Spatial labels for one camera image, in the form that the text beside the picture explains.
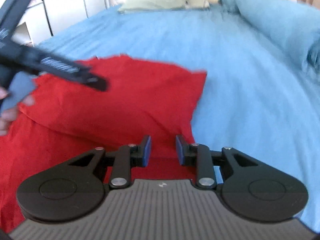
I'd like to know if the red long-sleeve sweater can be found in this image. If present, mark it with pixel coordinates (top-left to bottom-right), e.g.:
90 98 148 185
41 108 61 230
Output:
1 55 207 232

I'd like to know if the green pillow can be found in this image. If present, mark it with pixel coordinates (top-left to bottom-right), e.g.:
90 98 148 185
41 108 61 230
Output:
118 0 210 14

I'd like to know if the folded blue duvet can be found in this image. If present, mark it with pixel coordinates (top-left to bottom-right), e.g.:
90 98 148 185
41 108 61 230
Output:
219 0 319 76

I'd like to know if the person's left hand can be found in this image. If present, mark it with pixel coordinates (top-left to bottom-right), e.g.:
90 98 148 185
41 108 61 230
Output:
0 95 35 136

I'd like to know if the white shelf unit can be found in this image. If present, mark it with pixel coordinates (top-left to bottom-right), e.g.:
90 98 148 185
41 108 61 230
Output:
12 2 52 47

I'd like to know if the blue bed sheet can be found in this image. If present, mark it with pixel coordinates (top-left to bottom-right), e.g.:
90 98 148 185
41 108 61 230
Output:
40 5 319 231

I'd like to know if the white wardrobe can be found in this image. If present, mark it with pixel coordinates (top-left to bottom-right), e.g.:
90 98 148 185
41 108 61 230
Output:
43 0 108 36

